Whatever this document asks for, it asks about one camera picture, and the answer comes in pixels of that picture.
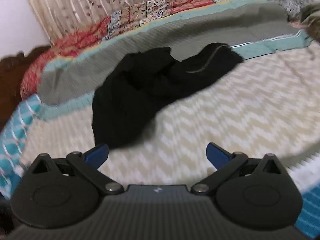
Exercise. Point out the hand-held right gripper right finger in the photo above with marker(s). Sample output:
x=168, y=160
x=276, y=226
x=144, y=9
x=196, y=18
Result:
x=217, y=155

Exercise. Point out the teal lattice pillow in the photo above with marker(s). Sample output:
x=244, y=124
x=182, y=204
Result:
x=17, y=130

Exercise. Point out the leaf print curtain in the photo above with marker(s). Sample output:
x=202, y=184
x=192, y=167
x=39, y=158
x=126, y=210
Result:
x=95, y=2

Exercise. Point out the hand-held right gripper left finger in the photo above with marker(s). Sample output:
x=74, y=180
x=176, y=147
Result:
x=97, y=153

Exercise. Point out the crumpled olive cloth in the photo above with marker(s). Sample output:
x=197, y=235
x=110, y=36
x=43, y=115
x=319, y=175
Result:
x=308, y=20

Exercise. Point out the carved wooden headboard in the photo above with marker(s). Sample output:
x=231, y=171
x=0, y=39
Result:
x=12, y=80

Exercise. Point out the black pants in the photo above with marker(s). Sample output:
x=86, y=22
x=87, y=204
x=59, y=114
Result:
x=152, y=90

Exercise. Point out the patterned bed sheet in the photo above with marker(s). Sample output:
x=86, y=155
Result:
x=200, y=110

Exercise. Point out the floral patchwork quilt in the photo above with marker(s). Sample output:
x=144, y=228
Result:
x=105, y=27

